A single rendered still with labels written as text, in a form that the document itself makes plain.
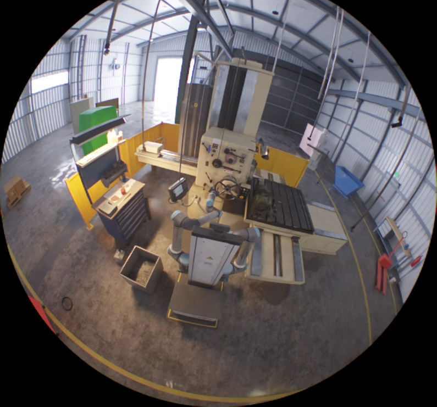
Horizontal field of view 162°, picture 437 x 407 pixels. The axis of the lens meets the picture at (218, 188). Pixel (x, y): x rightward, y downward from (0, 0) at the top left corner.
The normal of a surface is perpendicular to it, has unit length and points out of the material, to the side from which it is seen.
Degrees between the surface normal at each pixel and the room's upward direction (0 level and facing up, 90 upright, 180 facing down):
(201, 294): 0
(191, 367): 0
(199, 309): 0
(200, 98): 90
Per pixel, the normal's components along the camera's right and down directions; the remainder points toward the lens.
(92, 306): 0.18, -0.77
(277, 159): -0.20, 0.58
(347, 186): -0.94, 0.04
